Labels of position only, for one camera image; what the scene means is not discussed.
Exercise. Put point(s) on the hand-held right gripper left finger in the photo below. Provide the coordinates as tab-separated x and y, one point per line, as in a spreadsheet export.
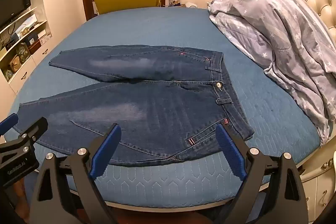
105	153

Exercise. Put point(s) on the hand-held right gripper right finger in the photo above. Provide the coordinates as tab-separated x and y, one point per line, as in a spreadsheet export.
231	153

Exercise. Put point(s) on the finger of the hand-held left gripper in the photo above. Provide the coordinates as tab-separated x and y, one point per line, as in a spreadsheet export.
34	129
8	124

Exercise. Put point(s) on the blue denim pants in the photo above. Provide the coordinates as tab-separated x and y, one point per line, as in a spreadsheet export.
157	113

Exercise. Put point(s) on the tan handbag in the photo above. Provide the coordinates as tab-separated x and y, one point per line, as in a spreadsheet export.
15	64

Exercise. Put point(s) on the green patterned handbag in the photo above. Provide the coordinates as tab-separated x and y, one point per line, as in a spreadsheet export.
23	52

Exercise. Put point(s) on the dark red box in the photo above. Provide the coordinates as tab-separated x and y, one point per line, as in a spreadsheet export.
34	47

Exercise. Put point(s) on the white box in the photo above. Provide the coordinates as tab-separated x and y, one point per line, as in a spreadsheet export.
44	36
27	23

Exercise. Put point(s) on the cream bedside cabinet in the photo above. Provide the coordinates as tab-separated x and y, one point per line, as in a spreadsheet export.
320	192

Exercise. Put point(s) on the black television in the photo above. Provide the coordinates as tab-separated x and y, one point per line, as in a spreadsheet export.
13	3

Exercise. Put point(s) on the grey star-print duvet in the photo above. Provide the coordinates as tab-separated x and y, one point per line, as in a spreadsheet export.
275	29

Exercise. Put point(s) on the bed with blue quilted cover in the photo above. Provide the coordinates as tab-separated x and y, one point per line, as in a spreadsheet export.
147	27

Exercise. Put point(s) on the small white object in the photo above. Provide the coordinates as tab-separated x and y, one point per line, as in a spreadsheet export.
192	5

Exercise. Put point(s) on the small picture box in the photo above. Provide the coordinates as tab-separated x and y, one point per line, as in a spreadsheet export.
174	0

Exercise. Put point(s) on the cream wall cabinet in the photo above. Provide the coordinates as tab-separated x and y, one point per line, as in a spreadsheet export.
60	16

